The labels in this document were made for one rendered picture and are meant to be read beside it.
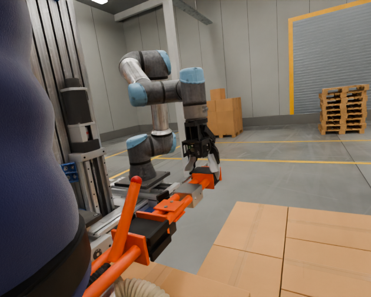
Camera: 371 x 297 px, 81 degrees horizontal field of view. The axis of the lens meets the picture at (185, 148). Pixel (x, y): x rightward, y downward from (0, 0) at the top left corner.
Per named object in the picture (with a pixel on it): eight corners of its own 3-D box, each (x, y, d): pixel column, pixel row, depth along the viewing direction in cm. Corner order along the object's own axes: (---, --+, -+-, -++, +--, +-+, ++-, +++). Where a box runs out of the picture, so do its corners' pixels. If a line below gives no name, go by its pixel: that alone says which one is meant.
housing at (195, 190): (194, 208, 60) (192, 193, 59) (173, 205, 63) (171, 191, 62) (204, 197, 66) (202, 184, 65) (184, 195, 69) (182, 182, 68)
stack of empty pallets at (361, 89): (367, 133, 592) (370, 83, 565) (320, 135, 645) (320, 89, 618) (358, 126, 702) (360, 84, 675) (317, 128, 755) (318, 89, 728)
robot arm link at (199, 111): (189, 105, 74) (212, 103, 70) (191, 119, 75) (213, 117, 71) (178, 107, 68) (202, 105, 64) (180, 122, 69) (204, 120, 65)
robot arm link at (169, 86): (156, 82, 79) (164, 78, 69) (185, 79, 83) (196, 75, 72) (159, 104, 81) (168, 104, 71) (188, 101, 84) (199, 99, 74)
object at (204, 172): (214, 189, 70) (212, 174, 69) (193, 187, 74) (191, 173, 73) (222, 180, 78) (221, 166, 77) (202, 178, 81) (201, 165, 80)
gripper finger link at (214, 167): (212, 185, 69) (199, 159, 69) (218, 178, 74) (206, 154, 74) (220, 182, 68) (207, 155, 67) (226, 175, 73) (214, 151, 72)
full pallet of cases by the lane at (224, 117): (234, 137, 762) (231, 86, 726) (208, 138, 811) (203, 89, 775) (242, 131, 865) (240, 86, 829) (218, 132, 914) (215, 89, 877)
